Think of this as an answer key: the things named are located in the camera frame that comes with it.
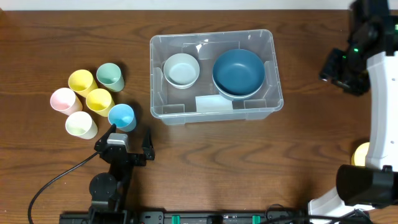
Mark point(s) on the yellow bowl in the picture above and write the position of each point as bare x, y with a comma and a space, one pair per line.
359, 156

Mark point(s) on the light blue cup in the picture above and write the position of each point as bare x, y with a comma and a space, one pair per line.
123, 116

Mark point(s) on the dark blue large bowl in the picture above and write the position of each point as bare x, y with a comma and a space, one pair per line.
238, 71

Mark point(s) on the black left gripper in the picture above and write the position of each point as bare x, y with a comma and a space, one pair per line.
125, 155

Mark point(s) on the cream white cup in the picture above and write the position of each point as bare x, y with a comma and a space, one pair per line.
80, 124

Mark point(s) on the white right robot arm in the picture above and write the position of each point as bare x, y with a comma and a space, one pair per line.
368, 64

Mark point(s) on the white small bowl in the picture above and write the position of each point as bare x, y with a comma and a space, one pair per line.
181, 86

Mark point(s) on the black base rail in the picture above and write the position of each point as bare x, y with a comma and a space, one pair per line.
271, 216

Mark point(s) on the pink cup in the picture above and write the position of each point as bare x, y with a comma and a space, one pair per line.
64, 100

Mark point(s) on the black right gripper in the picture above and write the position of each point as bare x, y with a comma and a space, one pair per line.
337, 79

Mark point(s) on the clear plastic storage bin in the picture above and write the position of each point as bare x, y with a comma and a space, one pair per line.
202, 101

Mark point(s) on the light grey small bowl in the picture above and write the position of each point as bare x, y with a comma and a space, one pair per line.
181, 68

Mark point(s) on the green cup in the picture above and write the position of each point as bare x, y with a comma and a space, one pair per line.
110, 75

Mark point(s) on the yellow cup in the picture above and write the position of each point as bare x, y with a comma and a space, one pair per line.
82, 82
100, 101

